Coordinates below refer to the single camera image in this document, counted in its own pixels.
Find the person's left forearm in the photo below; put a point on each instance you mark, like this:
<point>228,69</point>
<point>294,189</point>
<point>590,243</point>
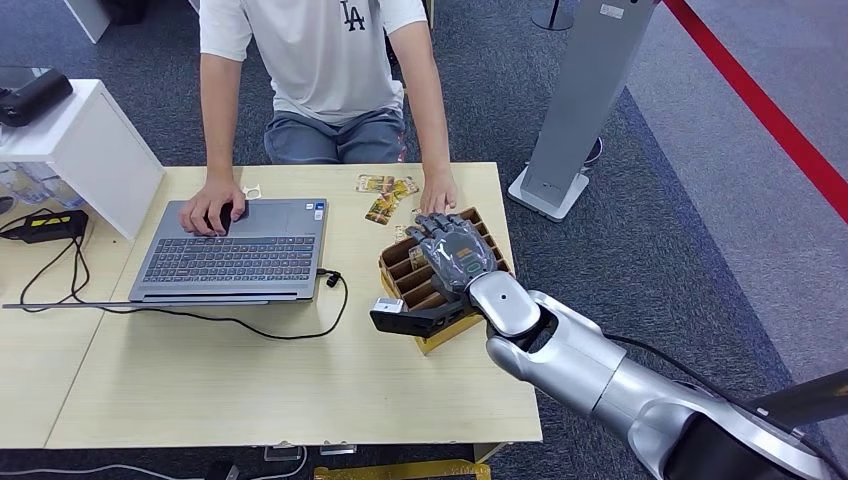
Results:
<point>430,132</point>

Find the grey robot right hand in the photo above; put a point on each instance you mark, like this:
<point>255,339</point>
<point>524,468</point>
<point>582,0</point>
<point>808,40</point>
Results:
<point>457,255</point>

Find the person's right forearm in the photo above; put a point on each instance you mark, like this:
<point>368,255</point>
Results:
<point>220,146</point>

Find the round dark stand base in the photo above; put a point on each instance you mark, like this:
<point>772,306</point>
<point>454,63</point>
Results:
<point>553,20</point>

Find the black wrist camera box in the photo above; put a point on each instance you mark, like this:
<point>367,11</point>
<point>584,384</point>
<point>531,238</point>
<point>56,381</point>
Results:
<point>411,322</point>

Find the grey kiosk pillar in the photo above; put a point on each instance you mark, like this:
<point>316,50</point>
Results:
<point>583,99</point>

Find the black handheld device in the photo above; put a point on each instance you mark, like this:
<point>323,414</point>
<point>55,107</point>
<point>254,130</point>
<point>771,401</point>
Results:
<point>33,99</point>

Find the white cabinet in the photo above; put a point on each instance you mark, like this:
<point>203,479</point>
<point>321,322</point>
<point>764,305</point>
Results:
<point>99,159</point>

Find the person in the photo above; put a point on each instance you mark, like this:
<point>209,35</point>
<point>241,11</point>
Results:
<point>324,60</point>

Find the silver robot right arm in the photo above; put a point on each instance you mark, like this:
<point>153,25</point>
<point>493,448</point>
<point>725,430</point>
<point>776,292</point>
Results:
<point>583,364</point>

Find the black power adapter yellow labels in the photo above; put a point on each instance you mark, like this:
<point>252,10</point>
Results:
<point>50,226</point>

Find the clear plastic container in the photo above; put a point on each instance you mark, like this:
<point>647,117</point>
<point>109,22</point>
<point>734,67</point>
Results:
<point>33,185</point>

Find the grey laptop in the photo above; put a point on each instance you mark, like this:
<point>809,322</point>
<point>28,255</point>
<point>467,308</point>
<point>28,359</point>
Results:
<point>232,265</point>

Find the person's right hand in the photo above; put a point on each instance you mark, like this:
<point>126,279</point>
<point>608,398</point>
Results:
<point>205,202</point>

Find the person's left hand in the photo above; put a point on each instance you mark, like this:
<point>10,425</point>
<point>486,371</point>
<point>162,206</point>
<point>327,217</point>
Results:
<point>438,192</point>

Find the white furniture panel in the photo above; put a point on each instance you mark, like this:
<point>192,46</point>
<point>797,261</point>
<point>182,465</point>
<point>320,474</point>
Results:
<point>89,16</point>

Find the metal table bracket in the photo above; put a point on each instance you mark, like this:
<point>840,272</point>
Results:
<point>281,453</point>
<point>338,450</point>

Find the black computer mouse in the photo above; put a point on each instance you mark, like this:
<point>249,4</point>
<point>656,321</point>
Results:
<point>228,215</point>

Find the yellow floor frame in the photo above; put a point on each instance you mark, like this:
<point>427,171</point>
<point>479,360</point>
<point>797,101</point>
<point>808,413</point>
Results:
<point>397,472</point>

